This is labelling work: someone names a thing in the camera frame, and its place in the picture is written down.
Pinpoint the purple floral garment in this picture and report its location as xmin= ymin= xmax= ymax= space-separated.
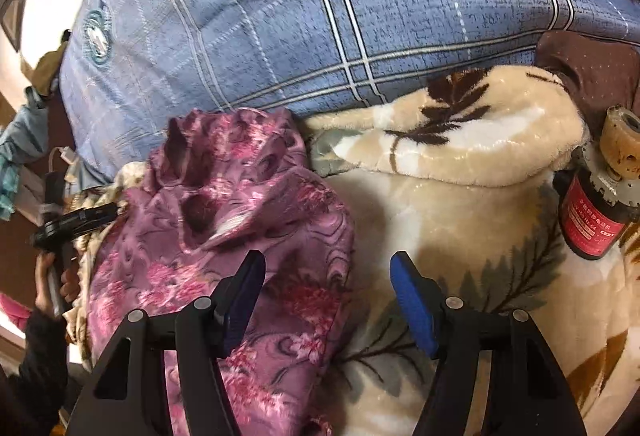
xmin=87 ymin=109 xmax=354 ymax=435

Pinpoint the person's left hand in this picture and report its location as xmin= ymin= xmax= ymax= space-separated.
xmin=35 ymin=252 xmax=80 ymax=319

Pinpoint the brown wooden bedside furniture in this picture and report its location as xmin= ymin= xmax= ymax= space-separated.
xmin=0 ymin=96 xmax=76 ymax=309

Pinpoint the teal plaid hanging cloth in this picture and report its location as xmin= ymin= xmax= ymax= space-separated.
xmin=1 ymin=86 xmax=49 ymax=220

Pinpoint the magenta pink cloth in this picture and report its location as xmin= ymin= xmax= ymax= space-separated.
xmin=0 ymin=293 xmax=30 ymax=332

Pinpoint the olive green cloth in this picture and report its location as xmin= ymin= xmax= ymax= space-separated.
xmin=21 ymin=30 xmax=72 ymax=99

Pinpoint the red labelled canister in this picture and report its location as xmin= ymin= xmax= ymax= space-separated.
xmin=559 ymin=107 xmax=639 ymax=260

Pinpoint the beige leaf-pattern fleece blanket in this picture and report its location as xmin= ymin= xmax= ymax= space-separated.
xmin=67 ymin=66 xmax=639 ymax=435

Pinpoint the blue plaid quilt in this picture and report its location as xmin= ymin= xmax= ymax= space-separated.
xmin=61 ymin=0 xmax=639 ymax=176

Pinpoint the brown dotted pillow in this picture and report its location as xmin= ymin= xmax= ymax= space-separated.
xmin=535 ymin=31 xmax=640 ymax=139

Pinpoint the white charger cable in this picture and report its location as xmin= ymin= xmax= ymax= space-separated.
xmin=46 ymin=144 xmax=82 ymax=187

